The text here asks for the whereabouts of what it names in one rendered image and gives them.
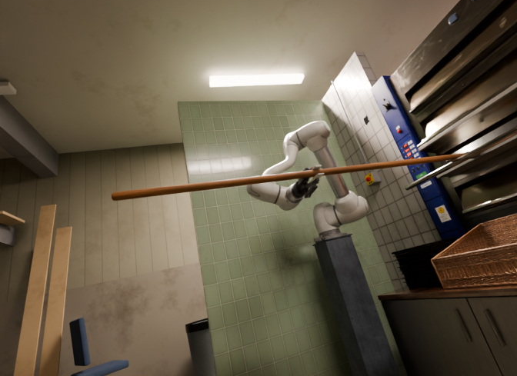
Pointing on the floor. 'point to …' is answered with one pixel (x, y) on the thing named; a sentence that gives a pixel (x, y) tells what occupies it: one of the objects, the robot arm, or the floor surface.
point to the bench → (455, 330)
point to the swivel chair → (80, 347)
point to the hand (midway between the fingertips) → (315, 173)
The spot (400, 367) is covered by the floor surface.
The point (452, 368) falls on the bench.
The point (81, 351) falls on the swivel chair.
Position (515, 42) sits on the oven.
